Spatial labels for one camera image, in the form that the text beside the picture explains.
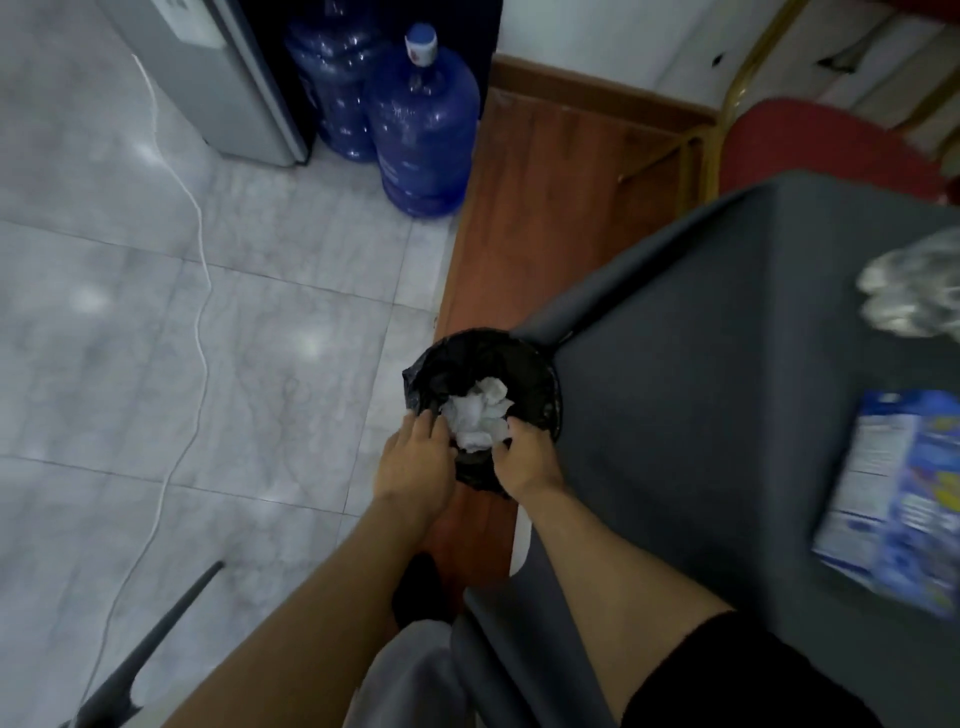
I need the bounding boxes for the white power cable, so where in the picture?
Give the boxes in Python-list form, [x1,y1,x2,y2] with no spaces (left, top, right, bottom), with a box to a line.
[75,54,213,710]

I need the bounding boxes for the person's right hand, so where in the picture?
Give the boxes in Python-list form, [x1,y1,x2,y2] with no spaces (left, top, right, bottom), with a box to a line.
[491,417,564,502]

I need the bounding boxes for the red chair gold frame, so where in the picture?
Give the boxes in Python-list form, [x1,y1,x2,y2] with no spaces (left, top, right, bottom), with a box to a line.
[616,0,960,219]

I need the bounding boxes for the clear crumpled plastic wrap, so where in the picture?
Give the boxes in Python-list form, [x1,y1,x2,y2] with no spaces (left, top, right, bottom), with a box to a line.
[856,228,960,342]

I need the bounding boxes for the blue printed packet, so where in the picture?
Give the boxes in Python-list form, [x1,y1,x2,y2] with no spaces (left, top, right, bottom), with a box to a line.
[811,390,960,622]

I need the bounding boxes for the person's right forearm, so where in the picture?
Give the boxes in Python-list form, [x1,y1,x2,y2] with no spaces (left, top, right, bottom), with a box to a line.
[517,483,732,725]

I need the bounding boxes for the person's grey trouser leg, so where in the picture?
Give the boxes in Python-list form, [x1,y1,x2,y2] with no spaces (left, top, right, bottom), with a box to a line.
[341,619,477,728]

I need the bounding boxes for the dark grey pole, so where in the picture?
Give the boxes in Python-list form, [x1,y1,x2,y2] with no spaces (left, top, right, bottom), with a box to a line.
[58,561,226,728]

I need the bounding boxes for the blue water jug white cap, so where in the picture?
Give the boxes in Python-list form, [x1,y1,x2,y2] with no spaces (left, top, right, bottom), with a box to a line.
[367,22,482,220]

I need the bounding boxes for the grey tablecloth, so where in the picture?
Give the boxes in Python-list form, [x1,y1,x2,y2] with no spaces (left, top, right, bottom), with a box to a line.
[450,169,960,728]

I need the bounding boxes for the brown wooden baseboard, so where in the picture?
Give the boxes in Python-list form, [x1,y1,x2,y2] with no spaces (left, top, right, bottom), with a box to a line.
[487,54,721,136]

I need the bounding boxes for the black bin liner bag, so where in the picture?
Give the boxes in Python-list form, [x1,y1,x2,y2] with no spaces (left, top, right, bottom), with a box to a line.
[401,327,563,496]

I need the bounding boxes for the crumpled white tissue paper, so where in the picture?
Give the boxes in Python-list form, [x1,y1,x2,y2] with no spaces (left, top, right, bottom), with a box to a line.
[438,376,516,454]

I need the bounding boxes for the grey water dispenser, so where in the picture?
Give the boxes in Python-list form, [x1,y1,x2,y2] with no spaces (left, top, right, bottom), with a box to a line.
[93,0,315,168]

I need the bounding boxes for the person's left hand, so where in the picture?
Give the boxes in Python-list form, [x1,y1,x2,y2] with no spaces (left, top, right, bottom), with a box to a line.
[372,409,458,525]

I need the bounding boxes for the person's black sleeve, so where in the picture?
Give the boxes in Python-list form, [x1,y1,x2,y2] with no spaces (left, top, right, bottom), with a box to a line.
[621,610,886,728]

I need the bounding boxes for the person's left forearm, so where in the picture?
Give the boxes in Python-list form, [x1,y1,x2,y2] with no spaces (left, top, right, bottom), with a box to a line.
[161,491,451,728]

